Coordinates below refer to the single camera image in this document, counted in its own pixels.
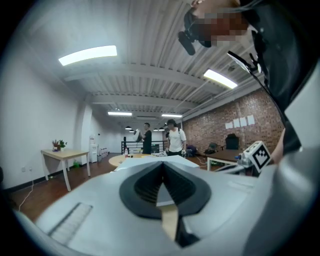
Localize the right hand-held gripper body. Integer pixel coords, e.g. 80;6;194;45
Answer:
236;140;272;175

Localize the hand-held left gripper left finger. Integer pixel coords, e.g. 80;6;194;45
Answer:
36;161;181;251

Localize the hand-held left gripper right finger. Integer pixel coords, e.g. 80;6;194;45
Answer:
162;161;261;249

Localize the black office chair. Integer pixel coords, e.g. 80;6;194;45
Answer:
225;133;240;150

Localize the dark curved desk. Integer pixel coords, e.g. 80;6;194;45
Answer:
206;149;245;172

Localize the oval wooden table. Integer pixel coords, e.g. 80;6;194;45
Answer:
108;152;156;168

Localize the white water dispenser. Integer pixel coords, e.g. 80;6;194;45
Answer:
89;134;98;164

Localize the wooden desk with white legs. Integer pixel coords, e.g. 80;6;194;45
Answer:
41;148;91;192

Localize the black metal railing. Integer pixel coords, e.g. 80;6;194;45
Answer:
121;140;168;155

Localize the round light wooden table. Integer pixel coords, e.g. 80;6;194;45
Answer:
161;206;180;242

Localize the person's black clothing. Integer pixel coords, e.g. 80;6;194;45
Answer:
226;0;320;161

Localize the long white extension cable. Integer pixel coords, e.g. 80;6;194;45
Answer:
18;179;35;211

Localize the black head-worn camera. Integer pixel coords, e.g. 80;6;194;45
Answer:
177;11;213;56

